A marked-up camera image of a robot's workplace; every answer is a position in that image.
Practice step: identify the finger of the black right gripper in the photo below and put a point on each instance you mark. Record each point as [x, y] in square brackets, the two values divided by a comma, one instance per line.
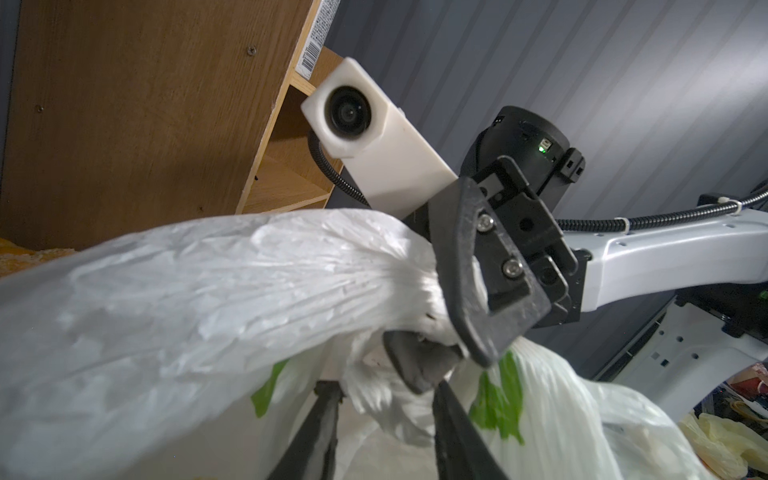
[420, 363]

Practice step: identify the left gripper triangular right finger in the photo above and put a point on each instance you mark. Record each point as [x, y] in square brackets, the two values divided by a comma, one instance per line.
[460, 452]

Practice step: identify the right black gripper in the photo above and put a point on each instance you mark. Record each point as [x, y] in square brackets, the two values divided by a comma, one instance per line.
[502, 261]

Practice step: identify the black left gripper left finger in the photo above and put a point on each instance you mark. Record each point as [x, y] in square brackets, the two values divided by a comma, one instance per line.
[312, 453]

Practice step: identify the white plastic grocery bag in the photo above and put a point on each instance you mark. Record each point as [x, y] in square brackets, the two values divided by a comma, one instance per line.
[193, 350]

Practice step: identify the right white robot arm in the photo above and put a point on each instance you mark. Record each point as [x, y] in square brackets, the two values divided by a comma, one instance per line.
[714, 259]

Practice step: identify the tray of bread rolls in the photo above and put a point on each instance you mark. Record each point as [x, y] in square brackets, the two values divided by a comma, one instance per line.
[14, 258]

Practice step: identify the wooden shelf unit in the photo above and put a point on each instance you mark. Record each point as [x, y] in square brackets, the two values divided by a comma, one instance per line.
[128, 115]

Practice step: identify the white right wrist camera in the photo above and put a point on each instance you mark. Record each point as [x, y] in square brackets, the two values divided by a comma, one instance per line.
[393, 166]

